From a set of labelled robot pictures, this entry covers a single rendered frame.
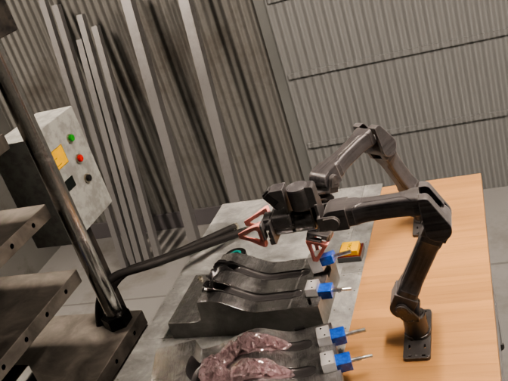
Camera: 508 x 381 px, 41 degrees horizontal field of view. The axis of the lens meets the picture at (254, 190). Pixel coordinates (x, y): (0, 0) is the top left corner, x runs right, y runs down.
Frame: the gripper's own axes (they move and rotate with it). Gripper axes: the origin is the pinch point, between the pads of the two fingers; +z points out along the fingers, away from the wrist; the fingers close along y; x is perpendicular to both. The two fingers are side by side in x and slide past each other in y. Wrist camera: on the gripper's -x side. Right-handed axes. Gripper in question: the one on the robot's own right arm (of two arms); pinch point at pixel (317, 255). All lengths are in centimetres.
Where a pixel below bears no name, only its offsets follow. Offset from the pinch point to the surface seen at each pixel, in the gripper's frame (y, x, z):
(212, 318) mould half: 16.7, -26.9, 19.9
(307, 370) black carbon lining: 37.9, 7.4, 14.5
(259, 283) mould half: 3.9, -16.4, 11.7
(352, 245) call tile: -21.6, 7.6, 4.0
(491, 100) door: -205, 51, -16
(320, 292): 13.0, 4.2, 5.0
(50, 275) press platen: 13, -86, 21
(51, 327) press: 3, -93, 48
